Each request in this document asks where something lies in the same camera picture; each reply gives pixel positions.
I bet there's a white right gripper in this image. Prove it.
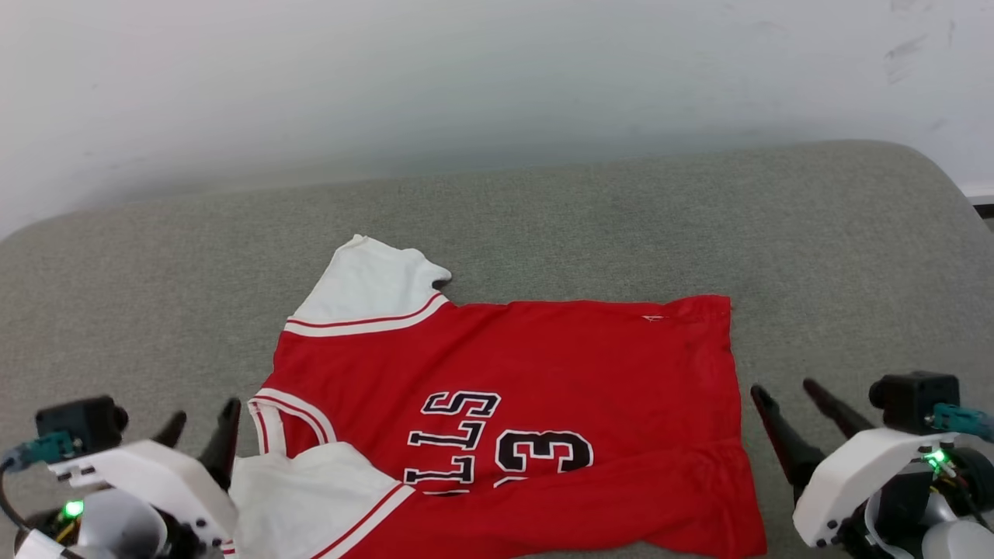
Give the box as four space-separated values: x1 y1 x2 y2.
749 377 982 549

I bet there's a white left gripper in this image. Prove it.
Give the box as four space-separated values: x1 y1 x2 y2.
47 398 242 549

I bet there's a red white basketball jersey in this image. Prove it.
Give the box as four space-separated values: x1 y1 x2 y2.
221 234 770 559

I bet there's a grey fabric sofa cushion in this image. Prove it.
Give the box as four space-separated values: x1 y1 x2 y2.
0 140 994 559

